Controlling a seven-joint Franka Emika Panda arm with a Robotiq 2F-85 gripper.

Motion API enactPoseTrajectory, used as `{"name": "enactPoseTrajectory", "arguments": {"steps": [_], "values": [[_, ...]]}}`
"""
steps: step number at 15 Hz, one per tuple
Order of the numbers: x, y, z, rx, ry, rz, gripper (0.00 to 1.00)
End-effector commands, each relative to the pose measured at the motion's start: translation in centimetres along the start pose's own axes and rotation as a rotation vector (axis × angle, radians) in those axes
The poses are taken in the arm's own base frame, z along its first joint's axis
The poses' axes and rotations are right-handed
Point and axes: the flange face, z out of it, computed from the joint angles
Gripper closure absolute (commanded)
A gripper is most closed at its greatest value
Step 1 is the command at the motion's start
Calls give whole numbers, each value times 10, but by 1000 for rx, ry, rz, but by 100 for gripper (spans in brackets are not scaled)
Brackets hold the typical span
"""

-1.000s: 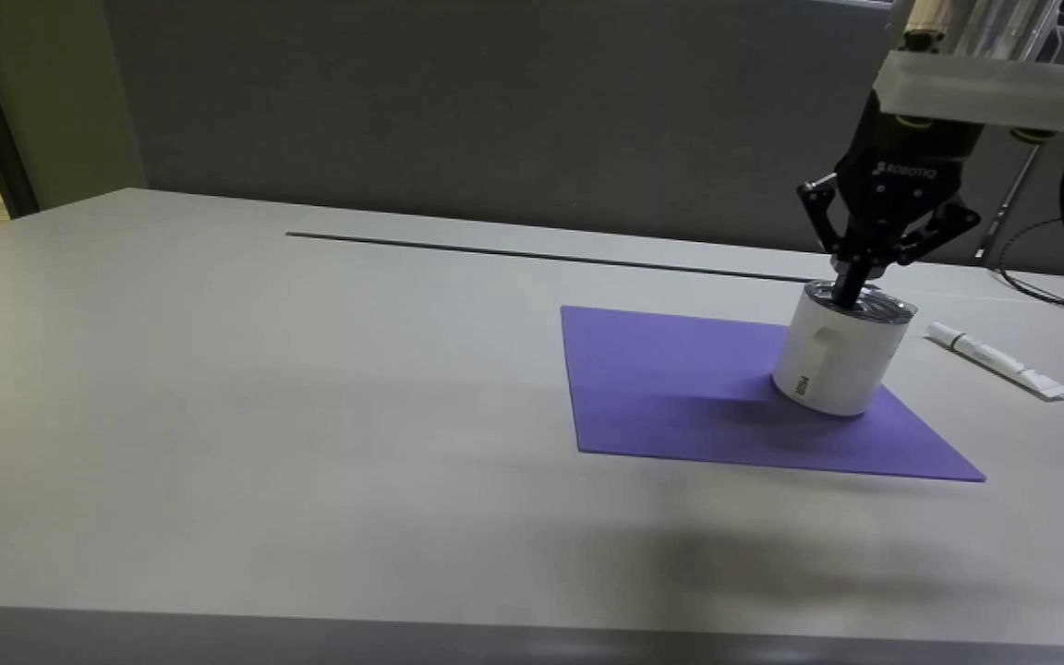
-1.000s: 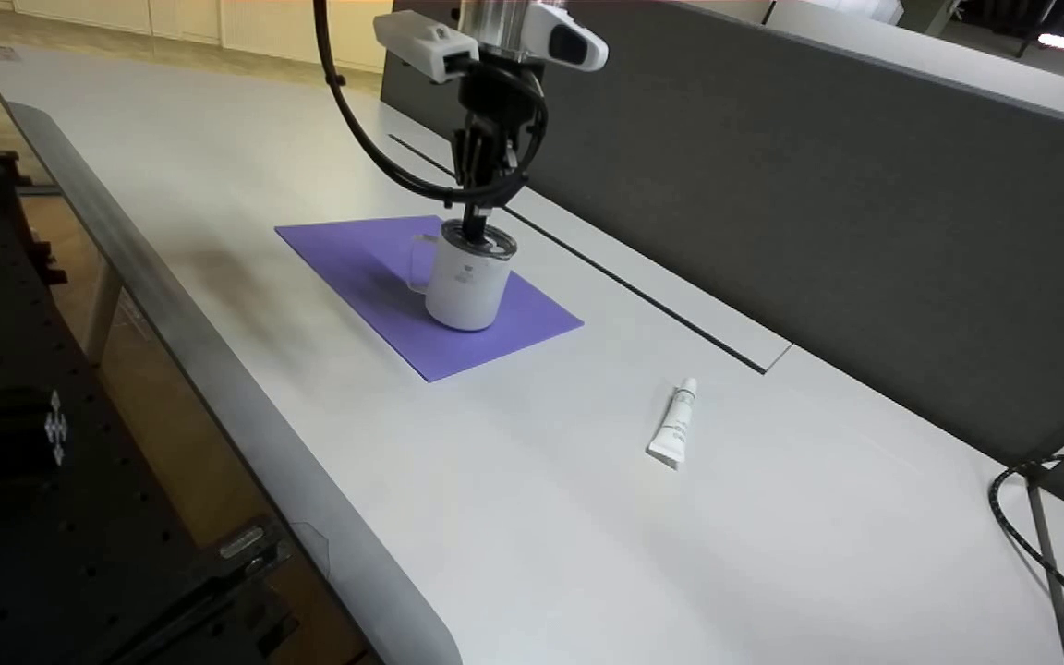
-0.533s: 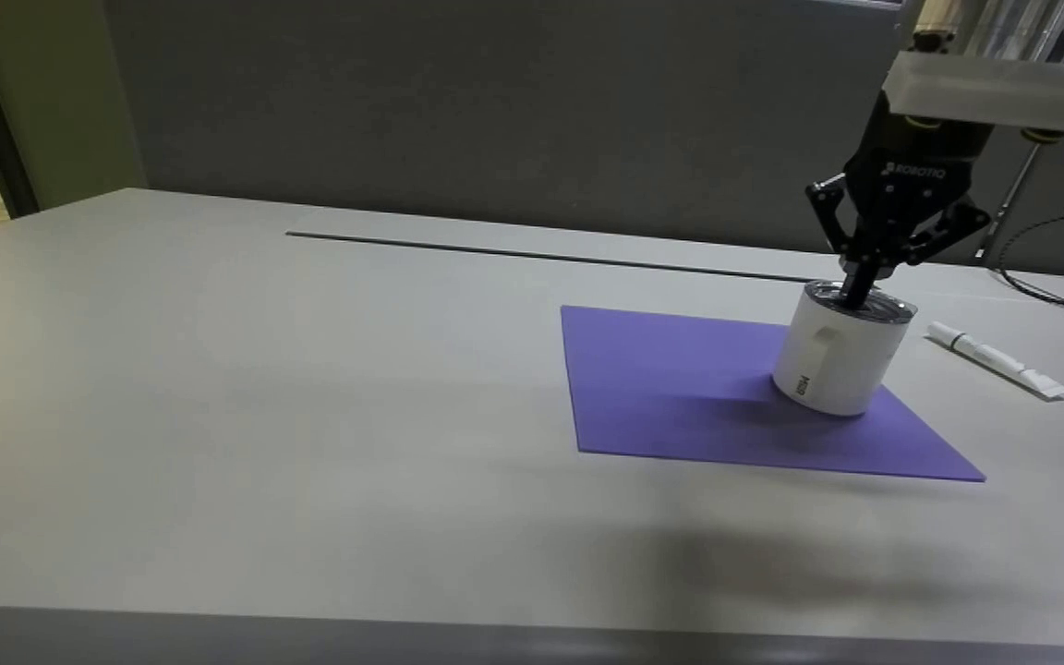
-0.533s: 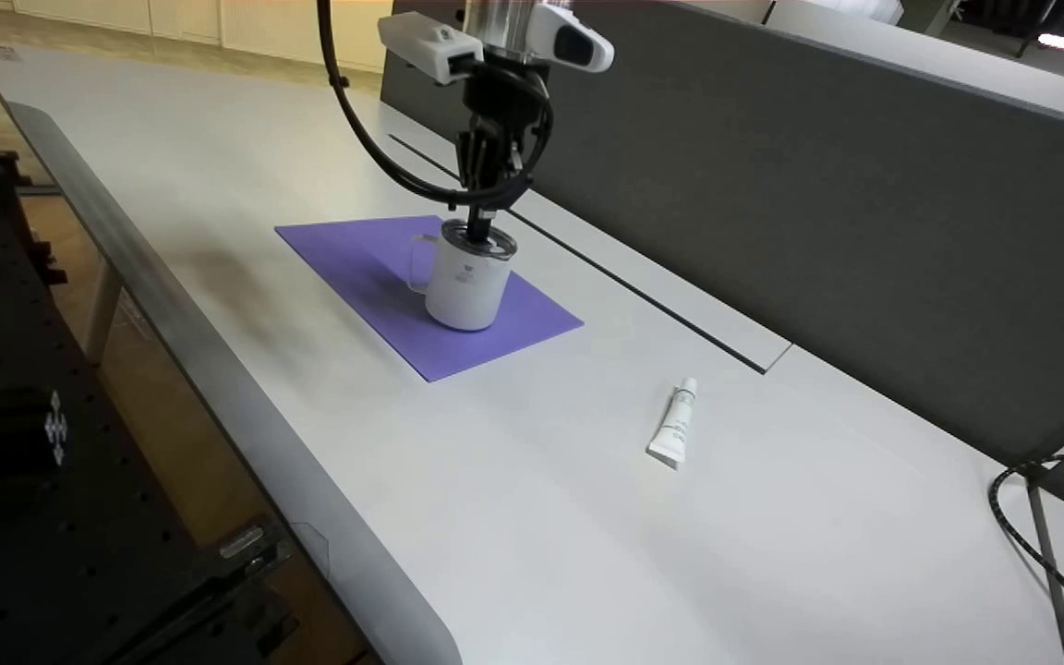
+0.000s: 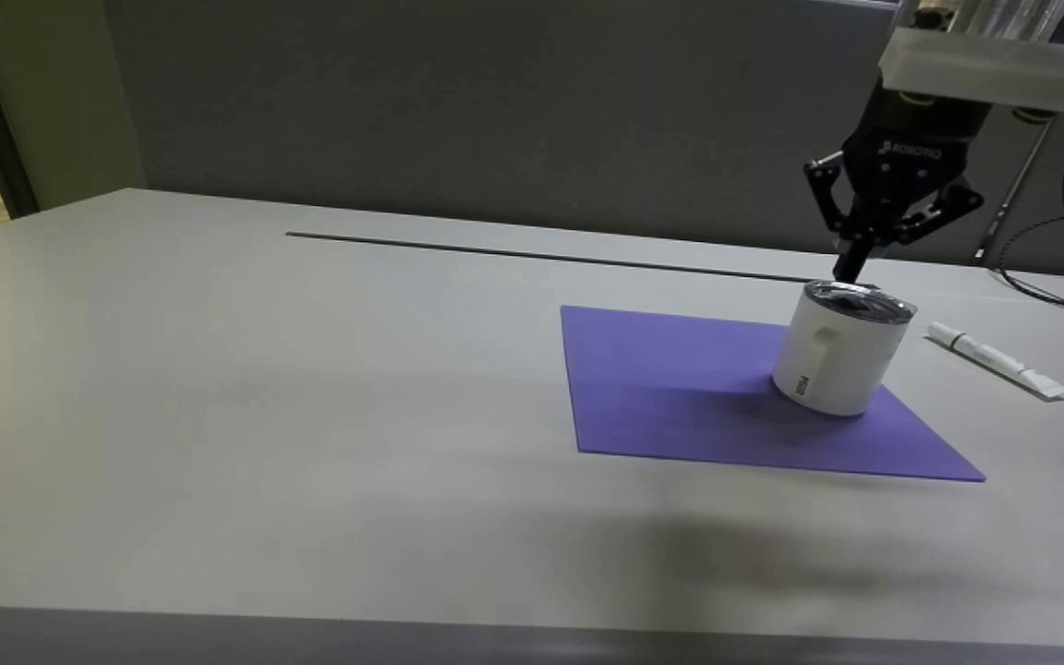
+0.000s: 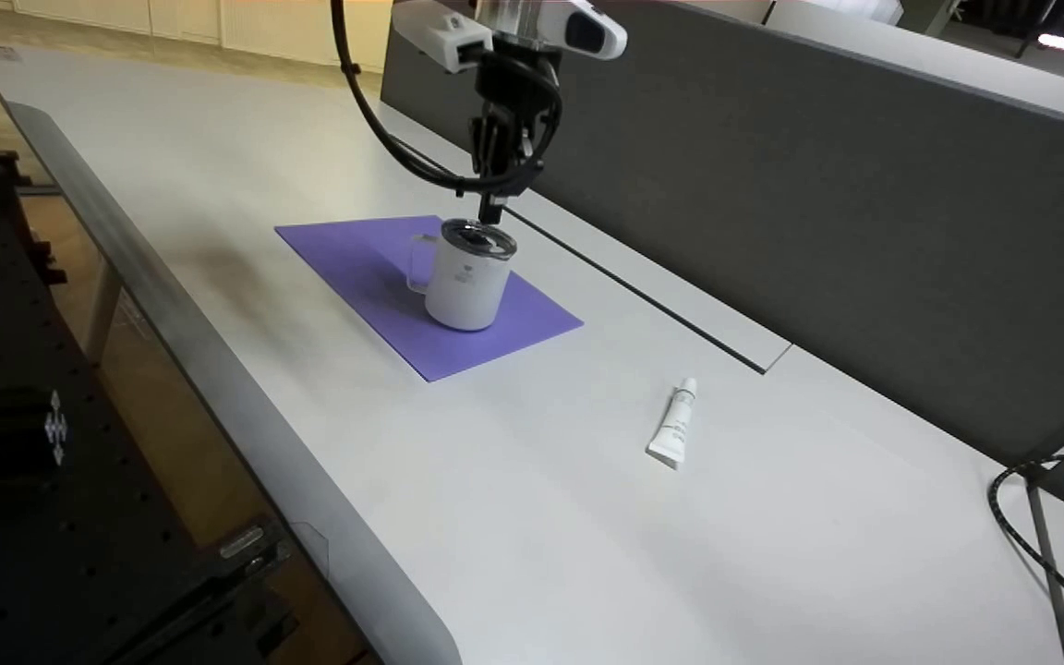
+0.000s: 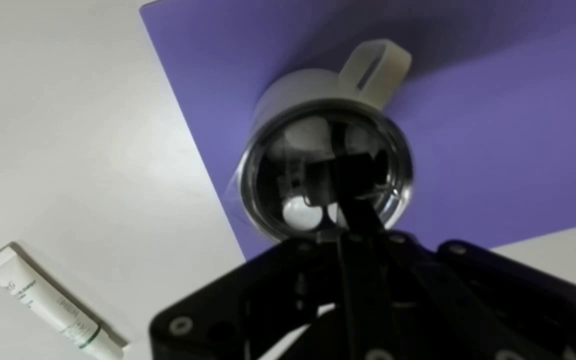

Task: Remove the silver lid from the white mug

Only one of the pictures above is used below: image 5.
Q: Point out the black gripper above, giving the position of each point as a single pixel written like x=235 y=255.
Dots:
x=914 y=152

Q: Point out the silver round mug lid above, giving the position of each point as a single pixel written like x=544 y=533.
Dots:
x=858 y=302

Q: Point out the thin grey stand leg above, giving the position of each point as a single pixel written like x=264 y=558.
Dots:
x=1015 y=191

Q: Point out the small white tube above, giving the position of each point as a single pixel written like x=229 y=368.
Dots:
x=999 y=361

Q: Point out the purple rectangular mat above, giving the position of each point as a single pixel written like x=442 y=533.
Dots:
x=665 y=381

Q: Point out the dark grey partition panel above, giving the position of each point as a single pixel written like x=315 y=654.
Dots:
x=498 y=112

